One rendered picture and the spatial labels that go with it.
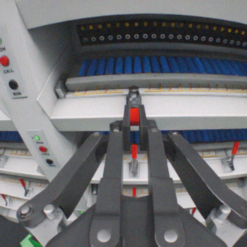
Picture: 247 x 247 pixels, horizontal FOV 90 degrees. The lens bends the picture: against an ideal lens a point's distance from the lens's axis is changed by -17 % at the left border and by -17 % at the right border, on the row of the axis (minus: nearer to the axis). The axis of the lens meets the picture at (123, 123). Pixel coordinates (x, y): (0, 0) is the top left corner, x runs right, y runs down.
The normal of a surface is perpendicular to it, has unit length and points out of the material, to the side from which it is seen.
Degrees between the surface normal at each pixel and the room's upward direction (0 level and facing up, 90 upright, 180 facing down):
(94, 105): 19
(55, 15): 109
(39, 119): 90
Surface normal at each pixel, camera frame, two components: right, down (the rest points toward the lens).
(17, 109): -0.04, 0.59
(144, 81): -0.01, 0.82
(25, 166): -0.06, -0.57
